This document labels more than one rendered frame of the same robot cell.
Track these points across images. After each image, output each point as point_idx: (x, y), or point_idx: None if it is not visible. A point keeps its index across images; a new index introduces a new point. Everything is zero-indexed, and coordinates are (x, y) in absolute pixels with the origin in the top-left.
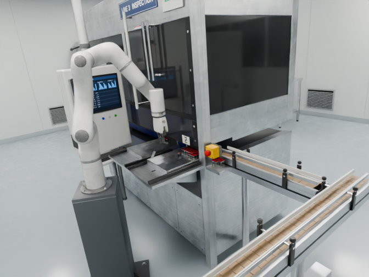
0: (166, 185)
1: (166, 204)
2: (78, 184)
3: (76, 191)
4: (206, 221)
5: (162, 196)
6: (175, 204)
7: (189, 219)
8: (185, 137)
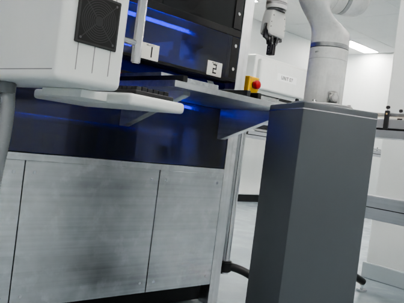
0: (128, 184)
1: (113, 240)
2: (322, 104)
3: (348, 108)
4: (225, 207)
5: (104, 224)
6: (150, 220)
7: (187, 229)
8: (215, 64)
